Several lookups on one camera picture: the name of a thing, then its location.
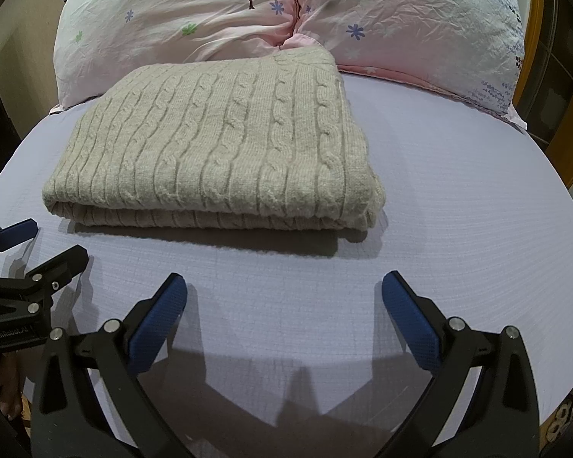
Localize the beige cable-knit sweater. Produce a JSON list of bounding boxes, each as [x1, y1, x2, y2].
[[42, 46, 386, 232]]

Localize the lavender bed sheet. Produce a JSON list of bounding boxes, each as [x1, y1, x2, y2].
[[0, 76, 573, 457]]

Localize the left pink floral pillow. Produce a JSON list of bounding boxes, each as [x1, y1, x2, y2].
[[53, 0, 298, 110]]

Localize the pink floral pillow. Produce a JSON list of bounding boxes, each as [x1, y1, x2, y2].
[[283, 0, 525, 121], [53, 0, 298, 110]]

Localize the right pink floral pillow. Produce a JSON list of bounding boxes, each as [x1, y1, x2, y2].
[[283, 0, 525, 121]]

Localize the wooden headboard frame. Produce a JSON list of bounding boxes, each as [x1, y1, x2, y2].
[[515, 0, 573, 187]]

